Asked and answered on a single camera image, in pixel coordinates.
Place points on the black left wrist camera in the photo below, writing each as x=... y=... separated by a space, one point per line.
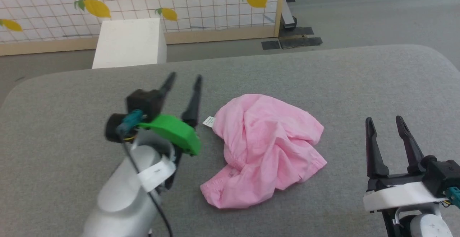
x=143 y=104

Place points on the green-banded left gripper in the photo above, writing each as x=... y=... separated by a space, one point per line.
x=176 y=131

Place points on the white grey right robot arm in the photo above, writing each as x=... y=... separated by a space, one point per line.
x=427 y=226

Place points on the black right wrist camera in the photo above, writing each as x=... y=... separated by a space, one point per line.
x=444 y=174

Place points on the grey metal stand foot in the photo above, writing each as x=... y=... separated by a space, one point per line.
x=288 y=16

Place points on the white box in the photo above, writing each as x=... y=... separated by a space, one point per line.
x=129 y=43

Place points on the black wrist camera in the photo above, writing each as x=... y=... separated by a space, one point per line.
x=444 y=174
x=143 y=104

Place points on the lemon print partition screen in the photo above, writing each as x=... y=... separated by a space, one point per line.
x=143 y=0

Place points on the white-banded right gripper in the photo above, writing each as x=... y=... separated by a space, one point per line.
x=399 y=195

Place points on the pink garment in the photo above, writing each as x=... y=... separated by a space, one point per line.
x=266 y=147

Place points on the large black floor tape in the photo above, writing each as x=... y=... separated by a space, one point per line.
x=300 y=41

